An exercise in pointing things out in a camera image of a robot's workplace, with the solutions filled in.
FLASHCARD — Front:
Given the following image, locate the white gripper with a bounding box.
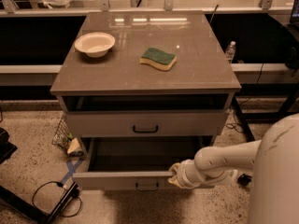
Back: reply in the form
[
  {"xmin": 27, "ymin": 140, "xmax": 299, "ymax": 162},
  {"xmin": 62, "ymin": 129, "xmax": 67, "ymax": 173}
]
[{"xmin": 168, "ymin": 160, "xmax": 203, "ymax": 189}]

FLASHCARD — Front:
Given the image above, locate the grey drawer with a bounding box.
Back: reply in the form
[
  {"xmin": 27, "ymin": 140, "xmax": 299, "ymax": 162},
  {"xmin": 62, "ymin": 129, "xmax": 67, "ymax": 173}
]
[
  {"xmin": 62, "ymin": 94, "xmax": 231, "ymax": 138},
  {"xmin": 73, "ymin": 136, "xmax": 210, "ymax": 191}
]

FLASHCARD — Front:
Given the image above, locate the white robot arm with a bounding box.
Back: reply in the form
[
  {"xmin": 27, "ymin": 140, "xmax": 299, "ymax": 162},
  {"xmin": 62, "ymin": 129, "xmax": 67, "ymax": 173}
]
[{"xmin": 168, "ymin": 114, "xmax": 299, "ymax": 224}]

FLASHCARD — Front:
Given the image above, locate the grey top drawer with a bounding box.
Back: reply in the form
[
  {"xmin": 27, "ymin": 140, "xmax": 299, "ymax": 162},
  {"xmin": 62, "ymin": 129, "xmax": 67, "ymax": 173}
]
[{"xmin": 62, "ymin": 94, "xmax": 231, "ymax": 138}]

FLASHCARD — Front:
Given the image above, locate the grey drawer cabinet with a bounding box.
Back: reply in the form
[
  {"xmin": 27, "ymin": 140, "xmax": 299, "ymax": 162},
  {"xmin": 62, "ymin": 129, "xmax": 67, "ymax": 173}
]
[{"xmin": 50, "ymin": 10, "xmax": 243, "ymax": 147}]

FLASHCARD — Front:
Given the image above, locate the black office chair base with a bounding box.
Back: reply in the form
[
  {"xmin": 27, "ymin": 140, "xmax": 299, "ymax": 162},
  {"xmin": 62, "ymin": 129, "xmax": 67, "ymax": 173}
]
[{"xmin": 237, "ymin": 174, "xmax": 251, "ymax": 187}]

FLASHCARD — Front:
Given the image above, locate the black table leg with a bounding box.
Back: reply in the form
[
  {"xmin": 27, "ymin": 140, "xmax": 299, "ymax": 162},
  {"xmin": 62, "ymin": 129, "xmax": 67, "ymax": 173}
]
[{"xmin": 232, "ymin": 97, "xmax": 255, "ymax": 142}]

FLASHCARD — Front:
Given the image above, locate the blue tape cross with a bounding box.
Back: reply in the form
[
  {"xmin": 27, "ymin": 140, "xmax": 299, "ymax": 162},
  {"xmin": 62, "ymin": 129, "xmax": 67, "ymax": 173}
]
[{"xmin": 61, "ymin": 159, "xmax": 83, "ymax": 184}]

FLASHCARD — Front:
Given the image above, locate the green yellow sponge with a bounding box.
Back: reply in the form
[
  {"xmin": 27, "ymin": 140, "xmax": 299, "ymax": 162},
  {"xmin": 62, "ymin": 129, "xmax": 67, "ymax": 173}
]
[{"xmin": 140, "ymin": 48, "xmax": 177, "ymax": 71}]

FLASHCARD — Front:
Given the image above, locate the clear plastic water bottle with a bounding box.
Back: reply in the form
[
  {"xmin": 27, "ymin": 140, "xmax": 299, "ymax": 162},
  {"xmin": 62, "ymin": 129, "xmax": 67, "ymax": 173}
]
[{"xmin": 225, "ymin": 41, "xmax": 236, "ymax": 63}]

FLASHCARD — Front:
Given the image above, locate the white paper bowl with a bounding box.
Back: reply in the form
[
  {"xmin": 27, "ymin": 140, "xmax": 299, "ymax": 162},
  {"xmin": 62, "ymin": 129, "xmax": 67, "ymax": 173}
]
[{"xmin": 75, "ymin": 32, "xmax": 115, "ymax": 58}]

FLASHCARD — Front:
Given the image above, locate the wire mesh waste basket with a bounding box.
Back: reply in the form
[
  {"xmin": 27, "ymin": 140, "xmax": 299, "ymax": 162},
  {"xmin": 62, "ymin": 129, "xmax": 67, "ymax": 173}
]
[{"xmin": 51, "ymin": 119, "xmax": 83, "ymax": 157}]

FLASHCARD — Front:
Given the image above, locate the black stand leg with cable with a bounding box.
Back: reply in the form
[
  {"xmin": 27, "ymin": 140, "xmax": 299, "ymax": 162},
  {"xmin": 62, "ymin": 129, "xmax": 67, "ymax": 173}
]
[{"xmin": 0, "ymin": 181, "xmax": 83, "ymax": 224}]

